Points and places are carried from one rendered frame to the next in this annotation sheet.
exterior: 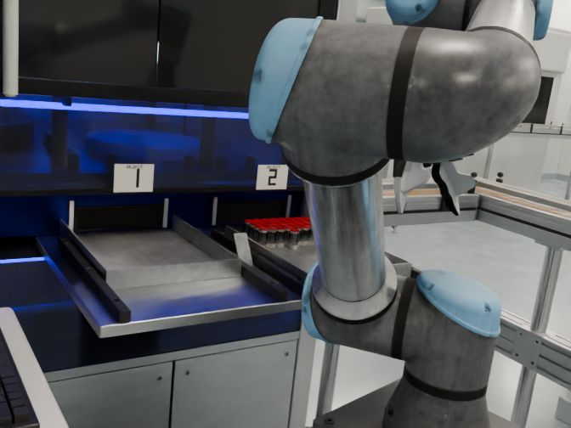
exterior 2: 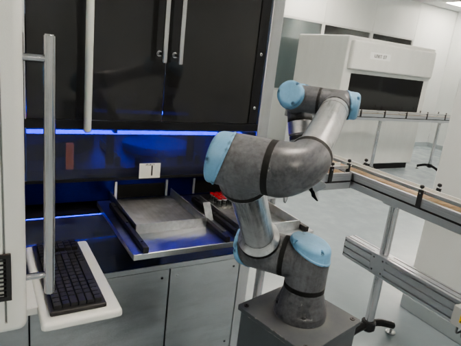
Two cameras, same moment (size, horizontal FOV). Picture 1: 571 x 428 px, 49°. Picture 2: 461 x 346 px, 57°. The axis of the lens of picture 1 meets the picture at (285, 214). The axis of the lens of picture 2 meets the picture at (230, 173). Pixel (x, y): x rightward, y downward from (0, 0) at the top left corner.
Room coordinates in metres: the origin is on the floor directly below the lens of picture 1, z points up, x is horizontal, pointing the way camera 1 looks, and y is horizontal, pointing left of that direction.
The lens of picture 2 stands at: (-0.29, -0.04, 1.48)
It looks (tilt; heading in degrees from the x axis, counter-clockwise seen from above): 15 degrees down; 2
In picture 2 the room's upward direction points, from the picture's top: 7 degrees clockwise
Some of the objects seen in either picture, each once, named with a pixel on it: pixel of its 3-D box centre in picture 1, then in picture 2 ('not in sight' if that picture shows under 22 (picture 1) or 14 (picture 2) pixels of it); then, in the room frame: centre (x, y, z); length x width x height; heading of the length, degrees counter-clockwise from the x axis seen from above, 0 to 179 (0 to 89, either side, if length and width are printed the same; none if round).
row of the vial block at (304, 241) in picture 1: (292, 236); (236, 202); (1.38, -0.02, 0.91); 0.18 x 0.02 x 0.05; 123
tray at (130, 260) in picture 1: (145, 245); (156, 208); (1.21, 0.28, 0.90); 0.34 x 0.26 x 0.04; 33
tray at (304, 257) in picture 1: (313, 250); (247, 211); (1.31, -0.07, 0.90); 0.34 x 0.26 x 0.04; 33
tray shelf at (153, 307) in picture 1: (234, 262); (203, 217); (1.25, 0.09, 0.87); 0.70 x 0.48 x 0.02; 123
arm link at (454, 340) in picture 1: (449, 324); (306, 259); (0.81, -0.24, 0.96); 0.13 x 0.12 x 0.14; 72
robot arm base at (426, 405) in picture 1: (440, 402); (302, 297); (0.81, -0.25, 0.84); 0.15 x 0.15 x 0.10
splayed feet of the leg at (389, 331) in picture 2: not in sight; (366, 330); (1.87, -0.84, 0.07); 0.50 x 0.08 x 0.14; 123
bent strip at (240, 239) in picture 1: (255, 256); (214, 215); (1.18, 0.05, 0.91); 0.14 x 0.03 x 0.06; 34
